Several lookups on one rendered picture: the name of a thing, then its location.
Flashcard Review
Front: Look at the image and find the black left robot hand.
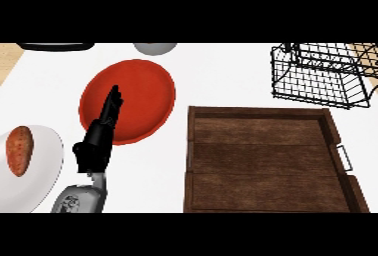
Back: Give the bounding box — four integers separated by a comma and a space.
71, 84, 125, 174

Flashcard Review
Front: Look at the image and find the brown wooden tray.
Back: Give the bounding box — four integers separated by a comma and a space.
181, 105, 372, 214

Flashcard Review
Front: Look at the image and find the red oval plate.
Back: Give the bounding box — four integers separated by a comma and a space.
78, 58, 177, 146

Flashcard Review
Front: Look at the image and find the brown sweet potato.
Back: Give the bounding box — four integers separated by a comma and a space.
4, 125, 35, 178

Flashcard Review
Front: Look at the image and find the white round plate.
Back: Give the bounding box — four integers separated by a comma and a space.
0, 124, 65, 214

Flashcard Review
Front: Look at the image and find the grey round bowl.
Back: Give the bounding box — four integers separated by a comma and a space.
131, 42, 177, 56

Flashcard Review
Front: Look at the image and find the black wire tiered basket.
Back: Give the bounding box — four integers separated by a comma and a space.
270, 42, 378, 110

